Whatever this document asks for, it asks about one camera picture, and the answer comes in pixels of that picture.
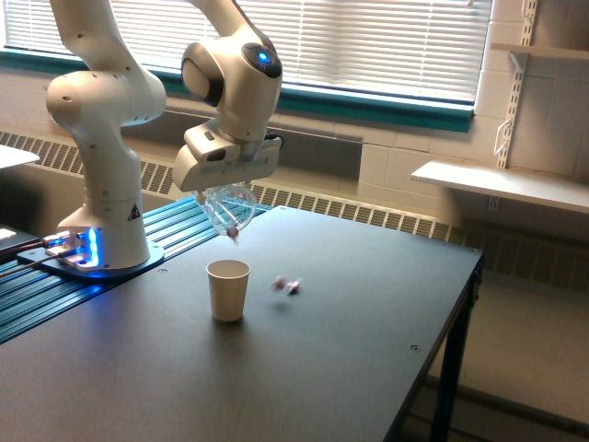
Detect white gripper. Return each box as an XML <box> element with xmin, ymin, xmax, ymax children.
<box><xmin>173</xmin><ymin>120</ymin><xmax>283</xmax><ymax>204</ymax></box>

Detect clear plastic cup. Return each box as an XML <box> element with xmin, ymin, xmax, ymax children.
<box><xmin>199</xmin><ymin>184</ymin><xmax>258</xmax><ymax>236</ymax></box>

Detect falling pink candy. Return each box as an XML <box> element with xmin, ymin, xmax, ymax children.
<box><xmin>226</xmin><ymin>226</ymin><xmax>239</xmax><ymax>243</ymax></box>

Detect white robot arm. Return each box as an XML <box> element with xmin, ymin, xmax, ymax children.
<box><xmin>46</xmin><ymin>1</ymin><xmax>283</xmax><ymax>273</ymax></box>

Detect white paper cup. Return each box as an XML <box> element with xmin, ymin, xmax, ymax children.
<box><xmin>206</xmin><ymin>260</ymin><xmax>250</xmax><ymax>322</ymax></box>

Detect white desk edge left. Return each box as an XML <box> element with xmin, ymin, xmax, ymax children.
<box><xmin>0</xmin><ymin>145</ymin><xmax>40</xmax><ymax>169</ymax></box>

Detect white window blinds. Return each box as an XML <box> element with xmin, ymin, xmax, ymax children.
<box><xmin>1</xmin><ymin>1</ymin><xmax>492</xmax><ymax>102</ymax></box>

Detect black table leg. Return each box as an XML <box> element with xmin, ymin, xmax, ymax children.
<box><xmin>429</xmin><ymin>257</ymin><xmax>484</xmax><ymax>442</ymax></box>

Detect baseboard heater grille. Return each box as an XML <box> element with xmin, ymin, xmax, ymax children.
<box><xmin>1</xmin><ymin>132</ymin><xmax>588</xmax><ymax>293</ymax></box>

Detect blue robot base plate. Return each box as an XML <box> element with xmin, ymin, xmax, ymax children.
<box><xmin>40</xmin><ymin>241</ymin><xmax>165</xmax><ymax>281</ymax></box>

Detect black cables at base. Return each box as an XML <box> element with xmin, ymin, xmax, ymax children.
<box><xmin>0</xmin><ymin>234</ymin><xmax>61</xmax><ymax>277</ymax></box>

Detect lower white wall shelf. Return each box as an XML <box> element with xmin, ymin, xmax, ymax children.
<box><xmin>411</xmin><ymin>161</ymin><xmax>588</xmax><ymax>214</ymax></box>

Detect white wall shelf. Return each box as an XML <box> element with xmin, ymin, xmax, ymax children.
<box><xmin>411</xmin><ymin>161</ymin><xmax>588</xmax><ymax>214</ymax></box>
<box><xmin>491</xmin><ymin>43</ymin><xmax>589</xmax><ymax>61</ymax></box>

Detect upper white wall shelf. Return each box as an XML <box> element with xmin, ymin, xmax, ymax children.
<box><xmin>491</xmin><ymin>43</ymin><xmax>589</xmax><ymax>61</ymax></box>

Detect white shelf rail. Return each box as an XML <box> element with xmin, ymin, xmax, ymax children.
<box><xmin>491</xmin><ymin>1</ymin><xmax>537</xmax><ymax>169</ymax></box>

